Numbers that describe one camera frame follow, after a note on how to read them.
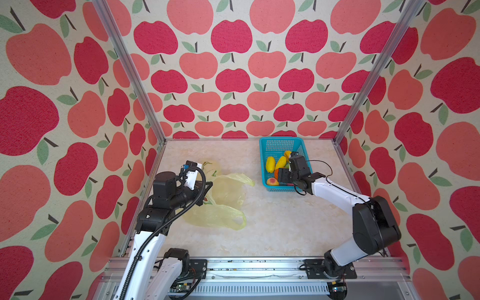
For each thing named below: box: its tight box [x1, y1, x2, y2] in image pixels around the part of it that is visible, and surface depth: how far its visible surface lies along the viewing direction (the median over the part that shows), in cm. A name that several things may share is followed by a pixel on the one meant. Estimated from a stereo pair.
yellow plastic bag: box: [181, 161, 255, 231], surface depth 76 cm
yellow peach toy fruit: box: [266, 177, 280, 187], surface depth 96 cm
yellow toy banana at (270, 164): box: [265, 156, 276, 174], surface depth 106 cm
